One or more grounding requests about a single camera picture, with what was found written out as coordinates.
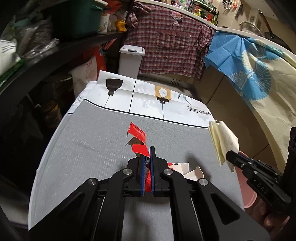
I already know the white labelled jar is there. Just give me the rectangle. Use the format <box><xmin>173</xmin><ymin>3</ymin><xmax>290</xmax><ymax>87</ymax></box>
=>
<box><xmin>98</xmin><ymin>13</ymin><xmax>110</xmax><ymax>34</ymax></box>

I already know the pink round basin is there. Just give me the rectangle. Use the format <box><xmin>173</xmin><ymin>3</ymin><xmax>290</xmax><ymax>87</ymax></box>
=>
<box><xmin>234</xmin><ymin>150</ymin><xmax>258</xmax><ymax>209</ymax></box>

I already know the black frying pan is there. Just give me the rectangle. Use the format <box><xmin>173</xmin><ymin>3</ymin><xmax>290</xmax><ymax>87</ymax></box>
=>
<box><xmin>257</xmin><ymin>9</ymin><xmax>293</xmax><ymax>53</ymax></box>

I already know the red torn carton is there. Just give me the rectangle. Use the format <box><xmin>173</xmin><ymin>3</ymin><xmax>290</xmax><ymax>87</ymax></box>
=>
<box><xmin>126</xmin><ymin>122</ymin><xmax>152</xmax><ymax>193</ymax></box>

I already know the black metal shelf rack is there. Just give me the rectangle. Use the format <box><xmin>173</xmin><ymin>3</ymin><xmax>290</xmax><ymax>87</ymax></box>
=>
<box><xmin>0</xmin><ymin>0</ymin><xmax>130</xmax><ymax>176</ymax></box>

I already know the cream counter cover cloth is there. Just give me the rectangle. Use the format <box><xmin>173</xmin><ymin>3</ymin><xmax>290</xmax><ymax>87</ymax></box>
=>
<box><xmin>246</xmin><ymin>46</ymin><xmax>295</xmax><ymax>171</ymax></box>

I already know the white plastic trash bin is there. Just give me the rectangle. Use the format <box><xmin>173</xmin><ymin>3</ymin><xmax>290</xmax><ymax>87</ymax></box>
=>
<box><xmin>118</xmin><ymin>45</ymin><xmax>145</xmax><ymax>79</ymax></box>

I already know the yellow toy figure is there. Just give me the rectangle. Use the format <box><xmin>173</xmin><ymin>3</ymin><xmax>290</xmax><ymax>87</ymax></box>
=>
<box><xmin>115</xmin><ymin>19</ymin><xmax>127</xmax><ymax>32</ymax></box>

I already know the teal storage box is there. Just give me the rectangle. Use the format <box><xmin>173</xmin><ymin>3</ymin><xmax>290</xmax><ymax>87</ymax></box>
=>
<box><xmin>74</xmin><ymin>0</ymin><xmax>108</xmax><ymax>35</ymax></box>

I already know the red orange plastic bag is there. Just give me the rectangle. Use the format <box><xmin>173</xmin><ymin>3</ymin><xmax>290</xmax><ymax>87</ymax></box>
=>
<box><xmin>70</xmin><ymin>44</ymin><xmax>117</xmax><ymax>98</ymax></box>

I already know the small white cardboard box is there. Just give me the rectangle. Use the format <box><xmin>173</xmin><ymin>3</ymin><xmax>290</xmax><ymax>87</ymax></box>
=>
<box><xmin>168</xmin><ymin>162</ymin><xmax>205</xmax><ymax>181</ymax></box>

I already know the cream paper napkin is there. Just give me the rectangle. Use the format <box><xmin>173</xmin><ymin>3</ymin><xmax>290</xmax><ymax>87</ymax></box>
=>
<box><xmin>208</xmin><ymin>121</ymin><xmax>239</xmax><ymax>172</ymax></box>

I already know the person's right hand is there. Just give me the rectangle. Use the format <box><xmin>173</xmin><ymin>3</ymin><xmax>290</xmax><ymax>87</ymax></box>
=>
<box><xmin>251</xmin><ymin>199</ymin><xmax>290</xmax><ymax>240</ymax></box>

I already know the red plaid shirt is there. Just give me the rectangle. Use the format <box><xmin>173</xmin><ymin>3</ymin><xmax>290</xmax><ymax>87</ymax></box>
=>
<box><xmin>125</xmin><ymin>2</ymin><xmax>215</xmax><ymax>80</ymax></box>

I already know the blue patterned cloth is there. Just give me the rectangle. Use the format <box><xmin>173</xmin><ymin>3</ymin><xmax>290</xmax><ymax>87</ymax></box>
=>
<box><xmin>204</xmin><ymin>31</ymin><xmax>284</xmax><ymax>101</ymax></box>

